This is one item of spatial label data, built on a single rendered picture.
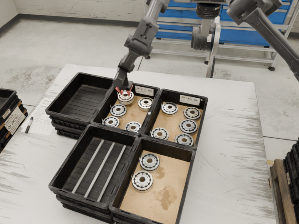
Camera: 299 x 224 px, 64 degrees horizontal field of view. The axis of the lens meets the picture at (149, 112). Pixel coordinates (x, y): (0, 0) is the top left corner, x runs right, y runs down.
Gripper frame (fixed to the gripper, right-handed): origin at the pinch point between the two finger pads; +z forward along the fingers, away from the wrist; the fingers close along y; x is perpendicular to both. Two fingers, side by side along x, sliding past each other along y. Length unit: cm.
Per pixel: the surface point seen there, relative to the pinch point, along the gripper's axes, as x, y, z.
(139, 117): -10.1, 12.8, 7.5
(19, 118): -5, -107, 51
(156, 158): -37.2, 31.8, 4.5
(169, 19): 169, -16, 33
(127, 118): -12.6, 5.8, 7.4
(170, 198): -54, 44, 7
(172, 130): -14.1, 34.5, 7.8
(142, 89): 7.9, 8.4, 0.9
